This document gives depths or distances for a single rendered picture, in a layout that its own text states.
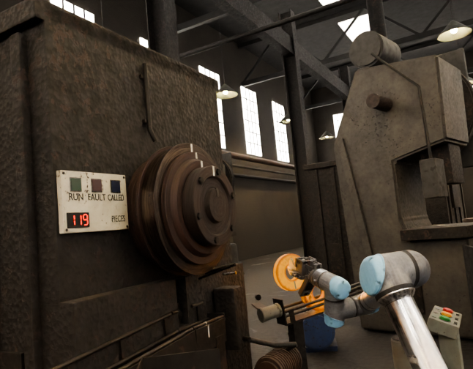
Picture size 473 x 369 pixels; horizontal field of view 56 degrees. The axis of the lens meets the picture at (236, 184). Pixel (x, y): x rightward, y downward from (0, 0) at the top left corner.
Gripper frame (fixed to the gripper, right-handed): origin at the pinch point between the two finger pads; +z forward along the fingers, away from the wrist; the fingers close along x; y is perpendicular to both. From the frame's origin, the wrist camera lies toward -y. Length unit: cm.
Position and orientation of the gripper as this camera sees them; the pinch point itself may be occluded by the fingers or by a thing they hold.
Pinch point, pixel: (290, 267)
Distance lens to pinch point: 197.4
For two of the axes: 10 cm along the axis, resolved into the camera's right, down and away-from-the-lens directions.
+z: -4.4, -1.3, 8.9
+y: 0.3, -9.9, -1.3
